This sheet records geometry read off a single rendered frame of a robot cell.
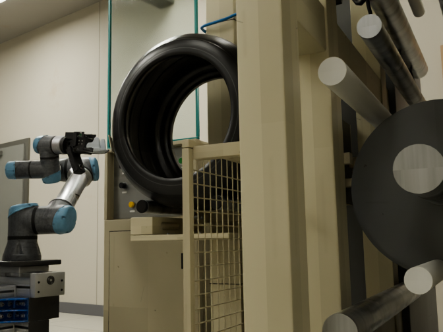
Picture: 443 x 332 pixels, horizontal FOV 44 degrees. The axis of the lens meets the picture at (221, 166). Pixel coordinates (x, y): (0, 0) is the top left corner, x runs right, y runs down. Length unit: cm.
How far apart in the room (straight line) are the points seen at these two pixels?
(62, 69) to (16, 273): 510
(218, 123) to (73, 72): 497
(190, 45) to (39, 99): 575
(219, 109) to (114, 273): 109
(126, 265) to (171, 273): 27
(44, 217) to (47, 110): 506
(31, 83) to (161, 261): 532
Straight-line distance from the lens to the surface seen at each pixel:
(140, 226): 184
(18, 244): 234
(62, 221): 228
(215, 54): 178
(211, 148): 116
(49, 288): 224
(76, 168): 216
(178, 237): 176
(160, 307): 267
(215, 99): 217
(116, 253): 281
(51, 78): 734
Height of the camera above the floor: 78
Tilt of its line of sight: 8 degrees up
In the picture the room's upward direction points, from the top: 1 degrees counter-clockwise
